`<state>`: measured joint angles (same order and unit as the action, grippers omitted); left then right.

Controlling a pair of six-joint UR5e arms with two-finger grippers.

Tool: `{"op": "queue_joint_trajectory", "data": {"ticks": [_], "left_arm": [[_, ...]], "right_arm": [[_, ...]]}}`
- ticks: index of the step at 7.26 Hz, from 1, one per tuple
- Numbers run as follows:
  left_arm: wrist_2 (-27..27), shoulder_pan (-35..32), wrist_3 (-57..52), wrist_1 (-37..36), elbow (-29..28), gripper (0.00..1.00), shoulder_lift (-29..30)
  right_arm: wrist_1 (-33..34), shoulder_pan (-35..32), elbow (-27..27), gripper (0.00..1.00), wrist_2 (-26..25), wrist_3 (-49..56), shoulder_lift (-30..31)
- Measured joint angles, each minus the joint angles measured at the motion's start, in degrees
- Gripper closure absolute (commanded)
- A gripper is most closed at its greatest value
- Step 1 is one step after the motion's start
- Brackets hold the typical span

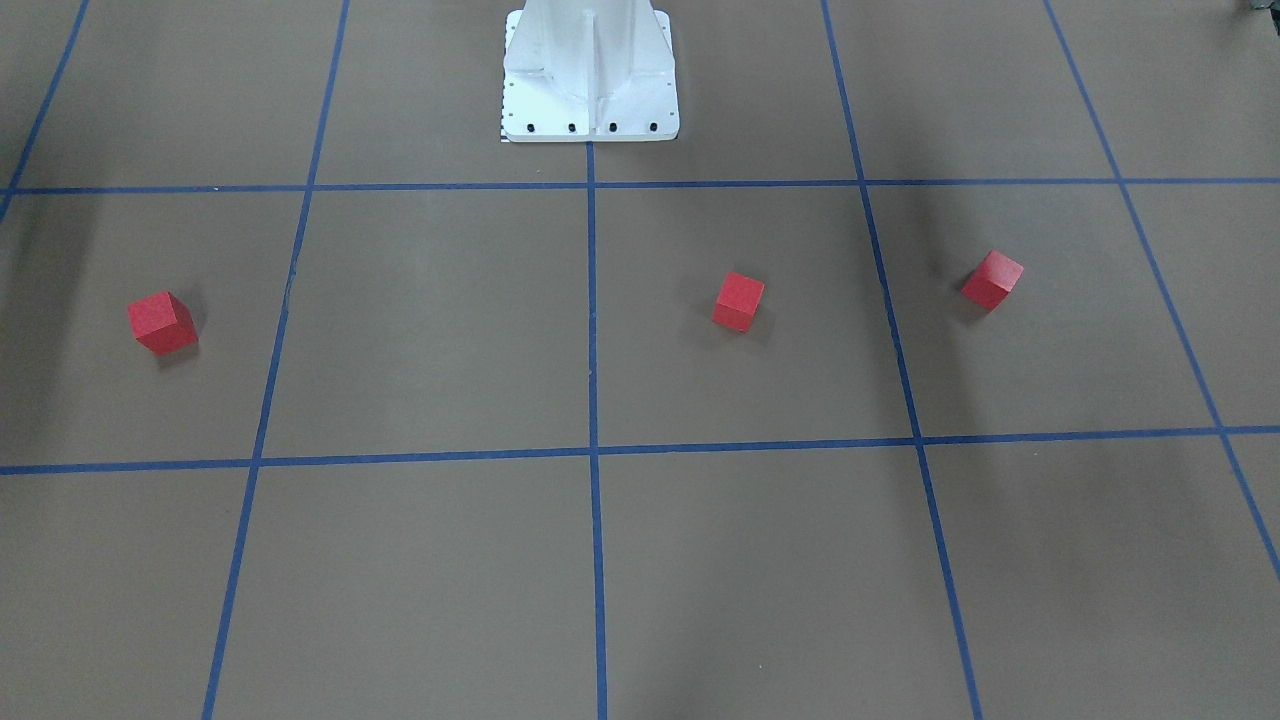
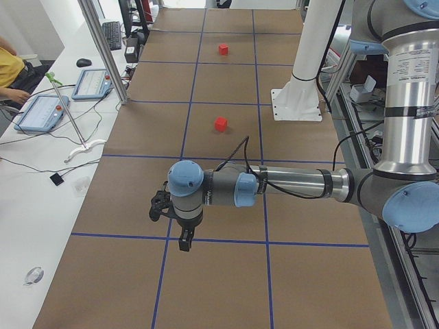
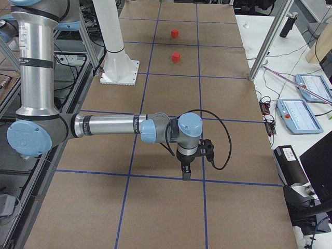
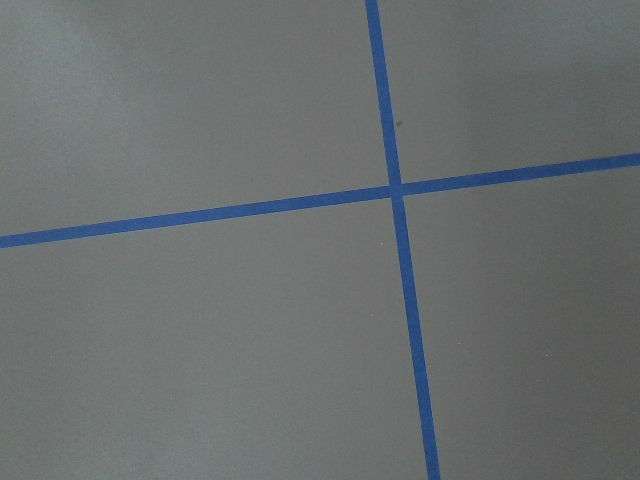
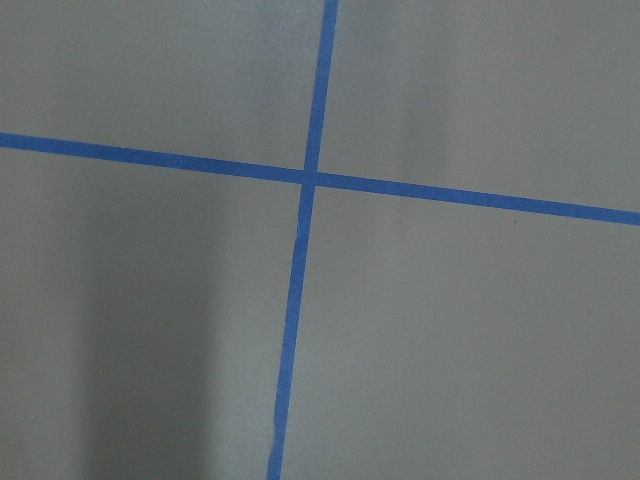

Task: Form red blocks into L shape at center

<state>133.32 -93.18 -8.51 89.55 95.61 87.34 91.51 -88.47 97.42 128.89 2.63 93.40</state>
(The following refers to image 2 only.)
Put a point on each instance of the red cube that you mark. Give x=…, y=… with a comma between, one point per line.
x=221, y=124
x=223, y=49

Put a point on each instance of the black keyboard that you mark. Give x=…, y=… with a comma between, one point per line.
x=112, y=34

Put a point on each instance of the small black square pad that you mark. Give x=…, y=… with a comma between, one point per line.
x=57, y=179

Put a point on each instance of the person in yellow shirt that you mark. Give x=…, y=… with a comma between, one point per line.
x=17, y=77

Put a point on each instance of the blue teach pendant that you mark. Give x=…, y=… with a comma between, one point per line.
x=92, y=84
x=42, y=114

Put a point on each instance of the brown paper table mat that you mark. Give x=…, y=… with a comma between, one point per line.
x=159, y=242

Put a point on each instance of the white small box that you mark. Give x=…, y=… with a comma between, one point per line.
x=361, y=93

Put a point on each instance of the black computer mouse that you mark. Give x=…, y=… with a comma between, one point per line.
x=83, y=62

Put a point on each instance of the near blue teach pendant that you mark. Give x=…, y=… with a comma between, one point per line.
x=42, y=114

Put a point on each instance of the clear tape roll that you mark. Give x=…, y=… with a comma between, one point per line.
x=34, y=276

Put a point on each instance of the far blue teach pendant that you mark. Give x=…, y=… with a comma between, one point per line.
x=92, y=84

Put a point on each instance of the black power adapter box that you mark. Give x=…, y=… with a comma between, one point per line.
x=131, y=52

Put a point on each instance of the grabber stick with white handle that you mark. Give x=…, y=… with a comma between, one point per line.
x=84, y=146

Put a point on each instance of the aluminium frame post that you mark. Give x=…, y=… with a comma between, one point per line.
x=92, y=20

